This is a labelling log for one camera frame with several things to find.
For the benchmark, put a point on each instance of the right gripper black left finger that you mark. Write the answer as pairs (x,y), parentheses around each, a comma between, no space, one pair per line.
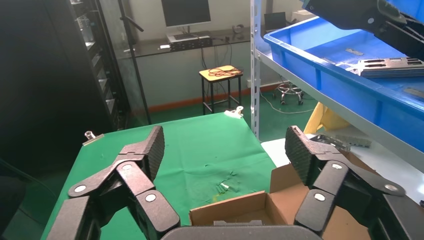
(139,172)

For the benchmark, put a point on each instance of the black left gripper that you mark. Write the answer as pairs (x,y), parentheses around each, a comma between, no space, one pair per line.
(344,13)

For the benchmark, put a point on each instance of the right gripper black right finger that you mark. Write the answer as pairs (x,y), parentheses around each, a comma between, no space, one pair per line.
(311,159)

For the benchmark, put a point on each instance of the blue plastic tray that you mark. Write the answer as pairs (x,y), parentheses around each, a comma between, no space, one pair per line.
(348,86)

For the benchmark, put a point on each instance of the brown cardboard box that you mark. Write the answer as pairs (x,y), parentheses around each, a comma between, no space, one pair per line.
(232,208)

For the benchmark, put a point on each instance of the white box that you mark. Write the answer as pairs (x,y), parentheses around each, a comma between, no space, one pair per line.
(303,16)

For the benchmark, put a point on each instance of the black equipment box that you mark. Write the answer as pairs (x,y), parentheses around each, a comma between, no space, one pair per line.
(192,43)

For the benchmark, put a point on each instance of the yellow plastic bag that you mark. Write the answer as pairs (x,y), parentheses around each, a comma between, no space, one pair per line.
(326,119)

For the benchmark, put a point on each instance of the angled metal plate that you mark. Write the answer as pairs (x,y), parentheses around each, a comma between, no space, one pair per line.
(359,141)

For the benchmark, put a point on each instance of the brown tape piece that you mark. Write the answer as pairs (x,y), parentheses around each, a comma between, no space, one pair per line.
(354,52)
(414,92)

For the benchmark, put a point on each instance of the green table cloth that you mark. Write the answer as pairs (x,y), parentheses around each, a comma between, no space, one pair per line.
(198,149)

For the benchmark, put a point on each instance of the chrome chair caster base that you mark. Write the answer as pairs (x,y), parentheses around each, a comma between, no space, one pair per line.
(288,90)

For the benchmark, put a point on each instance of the white flat board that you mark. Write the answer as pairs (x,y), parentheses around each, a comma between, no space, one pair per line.
(391,165)

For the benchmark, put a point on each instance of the small white tape scrap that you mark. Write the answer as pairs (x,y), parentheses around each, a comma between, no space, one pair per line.
(224,186)

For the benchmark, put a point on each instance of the yellow top black stool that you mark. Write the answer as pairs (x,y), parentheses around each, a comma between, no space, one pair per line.
(207,75)

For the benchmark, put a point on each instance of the dark office desk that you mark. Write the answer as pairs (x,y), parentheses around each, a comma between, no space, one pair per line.
(149,49)

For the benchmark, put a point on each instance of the black laptop screen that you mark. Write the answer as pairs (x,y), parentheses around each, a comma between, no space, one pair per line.
(275,21)

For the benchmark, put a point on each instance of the small white desk item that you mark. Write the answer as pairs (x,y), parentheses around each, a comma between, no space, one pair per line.
(165,46)

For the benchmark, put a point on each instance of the black server cabinet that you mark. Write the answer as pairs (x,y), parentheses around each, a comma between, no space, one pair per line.
(49,66)

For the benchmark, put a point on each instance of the grey keyboard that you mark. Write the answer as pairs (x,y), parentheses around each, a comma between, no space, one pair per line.
(182,36)

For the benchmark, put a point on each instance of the black computer monitor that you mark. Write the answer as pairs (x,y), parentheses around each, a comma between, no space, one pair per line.
(185,11)

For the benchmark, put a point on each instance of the large bent metal bracket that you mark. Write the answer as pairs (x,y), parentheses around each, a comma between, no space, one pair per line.
(328,142)

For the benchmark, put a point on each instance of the grey perforated shelf post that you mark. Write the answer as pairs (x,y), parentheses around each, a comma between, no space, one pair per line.
(255,82)

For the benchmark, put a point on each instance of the white wall socket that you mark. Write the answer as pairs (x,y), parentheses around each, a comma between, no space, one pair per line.
(249,83)

